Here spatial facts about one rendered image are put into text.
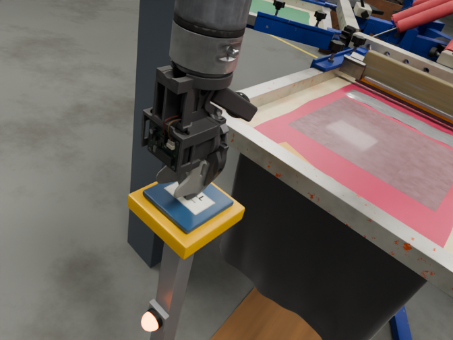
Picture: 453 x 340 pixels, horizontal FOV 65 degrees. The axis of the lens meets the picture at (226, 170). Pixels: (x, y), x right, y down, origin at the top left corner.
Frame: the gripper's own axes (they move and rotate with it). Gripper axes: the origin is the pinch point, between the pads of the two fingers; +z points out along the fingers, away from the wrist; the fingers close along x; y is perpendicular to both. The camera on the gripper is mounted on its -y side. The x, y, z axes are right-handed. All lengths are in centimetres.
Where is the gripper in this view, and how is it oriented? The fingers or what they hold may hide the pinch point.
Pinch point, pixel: (191, 190)
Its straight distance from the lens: 53.1
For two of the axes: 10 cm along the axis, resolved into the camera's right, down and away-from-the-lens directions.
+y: -6.6, 3.5, -6.7
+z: -2.0, 7.7, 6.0
